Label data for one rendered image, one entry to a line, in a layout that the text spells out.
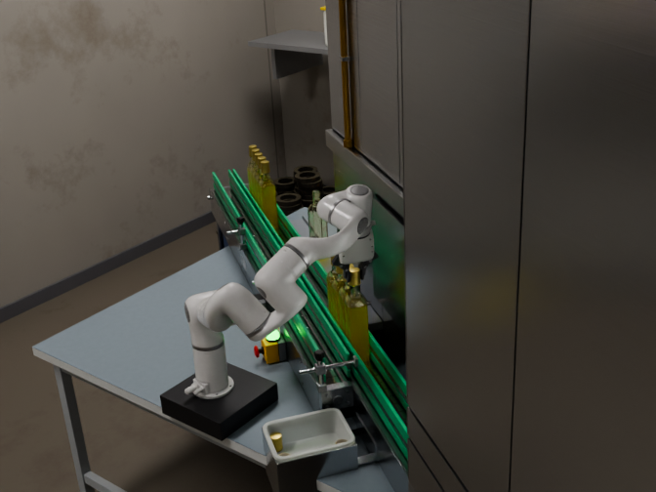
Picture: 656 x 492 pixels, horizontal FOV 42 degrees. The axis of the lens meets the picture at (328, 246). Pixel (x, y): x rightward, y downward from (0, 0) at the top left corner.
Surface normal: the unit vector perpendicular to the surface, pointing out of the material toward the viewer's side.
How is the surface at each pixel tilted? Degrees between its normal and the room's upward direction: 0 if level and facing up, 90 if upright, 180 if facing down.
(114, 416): 0
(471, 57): 90
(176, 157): 90
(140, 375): 0
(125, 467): 0
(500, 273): 90
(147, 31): 90
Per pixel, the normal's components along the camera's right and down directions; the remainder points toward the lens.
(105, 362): -0.05, -0.91
